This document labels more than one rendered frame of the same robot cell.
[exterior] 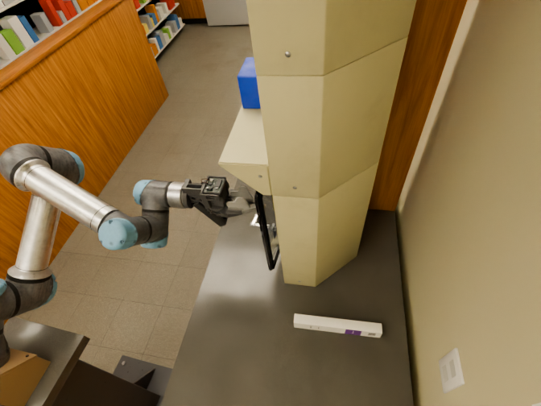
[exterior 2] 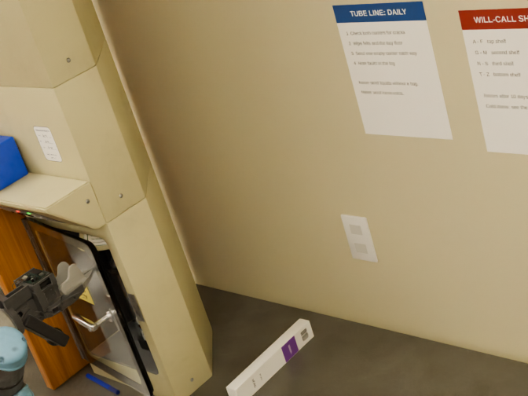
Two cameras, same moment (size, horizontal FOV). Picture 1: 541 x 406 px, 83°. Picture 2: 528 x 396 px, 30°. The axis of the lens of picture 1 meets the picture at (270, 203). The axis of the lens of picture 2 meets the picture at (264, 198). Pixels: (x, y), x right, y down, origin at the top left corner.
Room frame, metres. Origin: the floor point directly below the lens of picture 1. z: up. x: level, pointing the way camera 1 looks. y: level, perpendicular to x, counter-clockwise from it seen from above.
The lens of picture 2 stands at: (-0.78, 1.37, 2.19)
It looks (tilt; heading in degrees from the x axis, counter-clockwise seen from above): 24 degrees down; 303
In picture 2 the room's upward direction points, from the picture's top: 18 degrees counter-clockwise
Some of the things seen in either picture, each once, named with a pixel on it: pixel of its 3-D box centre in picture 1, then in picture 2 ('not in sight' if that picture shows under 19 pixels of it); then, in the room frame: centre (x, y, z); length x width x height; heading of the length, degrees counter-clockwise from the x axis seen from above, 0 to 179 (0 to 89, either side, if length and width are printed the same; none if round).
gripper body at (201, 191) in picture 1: (207, 195); (30, 302); (0.59, 0.17, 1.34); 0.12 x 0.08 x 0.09; 73
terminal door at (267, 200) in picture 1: (278, 203); (88, 306); (0.65, -0.03, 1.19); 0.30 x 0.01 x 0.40; 156
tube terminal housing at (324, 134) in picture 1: (328, 176); (118, 220); (0.61, -0.17, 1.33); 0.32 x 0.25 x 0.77; 163
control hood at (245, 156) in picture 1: (259, 136); (32, 207); (0.66, 0.00, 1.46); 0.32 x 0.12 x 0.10; 163
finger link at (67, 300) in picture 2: (227, 209); (64, 298); (0.55, 0.12, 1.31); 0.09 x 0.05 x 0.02; 73
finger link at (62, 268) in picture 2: (245, 194); (67, 274); (0.57, 0.07, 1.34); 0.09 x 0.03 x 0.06; 73
